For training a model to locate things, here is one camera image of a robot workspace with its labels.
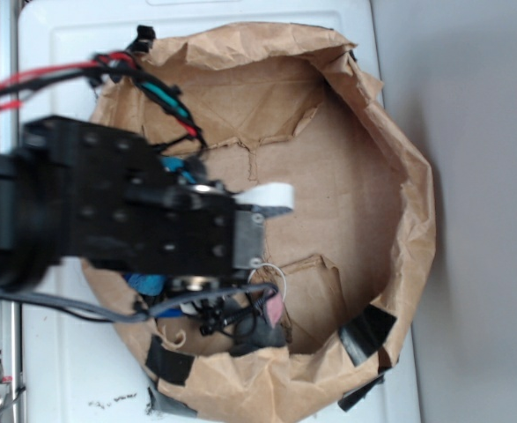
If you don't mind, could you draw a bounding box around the grey plush mouse toy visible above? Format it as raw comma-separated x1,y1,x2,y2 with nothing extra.
229,294,286,357

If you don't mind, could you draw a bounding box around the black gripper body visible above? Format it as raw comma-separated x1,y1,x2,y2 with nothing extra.
123,183,266,291

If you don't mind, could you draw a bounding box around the brown paper bag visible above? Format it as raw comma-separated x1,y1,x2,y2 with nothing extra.
81,21,436,423

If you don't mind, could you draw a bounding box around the blue sponge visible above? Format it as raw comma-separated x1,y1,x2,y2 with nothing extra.
123,273,166,296

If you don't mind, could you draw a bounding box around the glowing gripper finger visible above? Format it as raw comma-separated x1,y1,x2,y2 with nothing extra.
233,182,294,219

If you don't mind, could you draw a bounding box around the grey braided cable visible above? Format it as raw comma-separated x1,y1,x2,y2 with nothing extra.
0,281,279,325

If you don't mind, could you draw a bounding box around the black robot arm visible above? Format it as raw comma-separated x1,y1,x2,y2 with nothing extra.
0,115,295,292

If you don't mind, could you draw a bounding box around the white paper bag handle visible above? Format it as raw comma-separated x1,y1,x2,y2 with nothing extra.
247,263,288,305

